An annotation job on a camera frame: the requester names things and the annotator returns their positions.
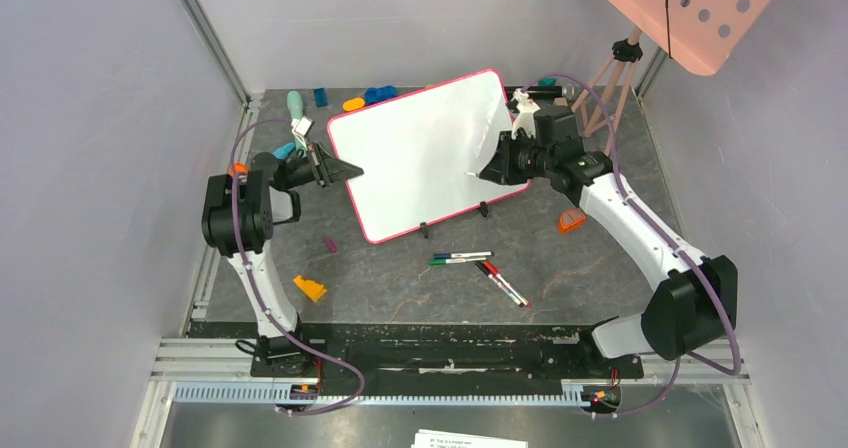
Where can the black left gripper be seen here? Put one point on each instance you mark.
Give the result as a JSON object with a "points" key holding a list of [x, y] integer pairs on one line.
{"points": [[336, 170]]}

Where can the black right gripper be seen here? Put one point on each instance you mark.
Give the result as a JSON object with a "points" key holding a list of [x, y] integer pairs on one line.
{"points": [[510, 159]]}

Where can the purple marker cap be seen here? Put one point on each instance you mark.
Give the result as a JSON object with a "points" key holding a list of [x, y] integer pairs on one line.
{"points": [[331, 245]]}

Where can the pink framed whiteboard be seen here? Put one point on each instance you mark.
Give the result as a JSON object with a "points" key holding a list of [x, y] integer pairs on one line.
{"points": [[414, 150]]}

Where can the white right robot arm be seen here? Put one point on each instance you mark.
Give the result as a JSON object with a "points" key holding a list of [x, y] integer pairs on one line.
{"points": [[694, 297]]}

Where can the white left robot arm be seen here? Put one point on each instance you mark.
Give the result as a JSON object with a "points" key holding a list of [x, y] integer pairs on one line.
{"points": [[239, 215]]}

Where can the black whiteboard marker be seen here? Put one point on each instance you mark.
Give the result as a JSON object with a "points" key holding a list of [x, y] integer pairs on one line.
{"points": [[492, 277]]}

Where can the red whiteboard marker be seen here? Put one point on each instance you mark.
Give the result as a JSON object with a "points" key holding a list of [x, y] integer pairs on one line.
{"points": [[495, 272]]}

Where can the green whiteboard marker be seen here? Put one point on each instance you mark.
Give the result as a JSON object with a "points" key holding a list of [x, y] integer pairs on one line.
{"points": [[448, 261]]}

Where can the blue whiteboard marker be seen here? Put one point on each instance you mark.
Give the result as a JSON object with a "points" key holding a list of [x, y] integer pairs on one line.
{"points": [[463, 255]]}

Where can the blue toy marker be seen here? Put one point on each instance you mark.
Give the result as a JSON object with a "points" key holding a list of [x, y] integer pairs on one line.
{"points": [[285, 151]]}

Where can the yellow oval toy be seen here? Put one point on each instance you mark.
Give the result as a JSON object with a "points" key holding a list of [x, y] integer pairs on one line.
{"points": [[353, 104]]}

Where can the dark blue block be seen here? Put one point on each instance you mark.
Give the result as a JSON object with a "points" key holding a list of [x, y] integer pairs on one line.
{"points": [[320, 97]]}

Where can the black cylinder flashlight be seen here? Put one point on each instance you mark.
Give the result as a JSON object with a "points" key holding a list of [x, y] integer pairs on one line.
{"points": [[551, 92]]}

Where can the teal green toy microphone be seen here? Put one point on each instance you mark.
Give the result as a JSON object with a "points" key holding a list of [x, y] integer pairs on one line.
{"points": [[295, 106]]}

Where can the blue toy car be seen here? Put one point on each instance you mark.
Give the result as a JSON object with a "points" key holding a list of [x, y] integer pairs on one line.
{"points": [[375, 95]]}

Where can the orange semicircle toy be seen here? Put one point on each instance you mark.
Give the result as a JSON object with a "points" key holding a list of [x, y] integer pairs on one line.
{"points": [[570, 220]]}

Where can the teal block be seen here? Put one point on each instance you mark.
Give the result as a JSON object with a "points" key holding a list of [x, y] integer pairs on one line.
{"points": [[547, 81]]}

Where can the orange small toy piece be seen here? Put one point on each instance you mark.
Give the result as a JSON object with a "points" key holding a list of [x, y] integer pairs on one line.
{"points": [[238, 169]]}

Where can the orange wedge block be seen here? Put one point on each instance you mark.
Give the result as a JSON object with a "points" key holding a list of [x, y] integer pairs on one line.
{"points": [[313, 290]]}

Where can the pink tripod stand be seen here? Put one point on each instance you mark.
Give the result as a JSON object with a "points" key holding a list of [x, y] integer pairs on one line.
{"points": [[618, 71]]}

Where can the pink perforated music stand tray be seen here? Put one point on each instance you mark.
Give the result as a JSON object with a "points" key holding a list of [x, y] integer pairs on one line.
{"points": [[699, 34]]}

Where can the white printed paper sheet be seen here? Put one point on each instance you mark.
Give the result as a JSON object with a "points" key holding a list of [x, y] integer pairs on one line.
{"points": [[440, 439]]}

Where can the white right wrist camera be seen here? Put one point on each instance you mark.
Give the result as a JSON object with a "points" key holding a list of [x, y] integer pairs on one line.
{"points": [[523, 114]]}

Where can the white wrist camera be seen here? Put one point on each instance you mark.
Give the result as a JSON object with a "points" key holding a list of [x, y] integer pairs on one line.
{"points": [[300, 128], [523, 114]]}

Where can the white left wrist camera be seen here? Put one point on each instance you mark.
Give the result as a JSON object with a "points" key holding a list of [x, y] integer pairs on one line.
{"points": [[300, 128]]}

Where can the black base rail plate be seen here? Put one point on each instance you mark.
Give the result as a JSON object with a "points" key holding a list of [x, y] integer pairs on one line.
{"points": [[420, 360]]}

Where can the white comb cable duct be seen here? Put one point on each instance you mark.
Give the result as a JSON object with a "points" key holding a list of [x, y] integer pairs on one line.
{"points": [[280, 393]]}

